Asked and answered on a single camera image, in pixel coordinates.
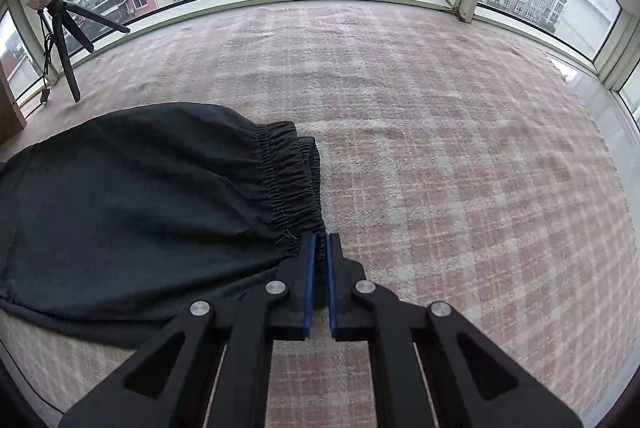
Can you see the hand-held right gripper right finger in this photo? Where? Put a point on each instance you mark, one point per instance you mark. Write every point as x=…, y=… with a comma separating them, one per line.
x=332, y=294

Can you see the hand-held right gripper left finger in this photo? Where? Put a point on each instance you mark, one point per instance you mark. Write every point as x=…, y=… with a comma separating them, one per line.
x=309, y=289

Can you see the dark grey pants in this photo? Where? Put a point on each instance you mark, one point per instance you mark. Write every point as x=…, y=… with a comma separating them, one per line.
x=150, y=208

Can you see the pink plaid mat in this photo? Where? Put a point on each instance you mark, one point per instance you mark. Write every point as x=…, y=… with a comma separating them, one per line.
x=450, y=158

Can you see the black tripod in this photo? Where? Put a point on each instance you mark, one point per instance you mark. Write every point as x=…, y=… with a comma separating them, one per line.
x=67, y=58

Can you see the wooden board panel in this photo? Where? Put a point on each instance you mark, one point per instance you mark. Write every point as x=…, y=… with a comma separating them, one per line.
x=10, y=108

